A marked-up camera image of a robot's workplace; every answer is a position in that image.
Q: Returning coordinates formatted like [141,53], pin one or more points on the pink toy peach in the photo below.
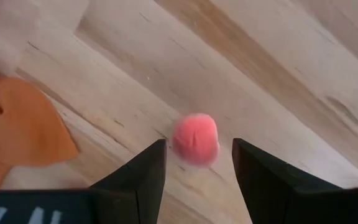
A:
[195,140]

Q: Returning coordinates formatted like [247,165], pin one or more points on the orange cloth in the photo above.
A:
[20,124]

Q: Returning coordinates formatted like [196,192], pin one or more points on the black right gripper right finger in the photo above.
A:
[259,186]

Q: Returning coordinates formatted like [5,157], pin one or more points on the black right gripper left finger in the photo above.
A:
[141,186]

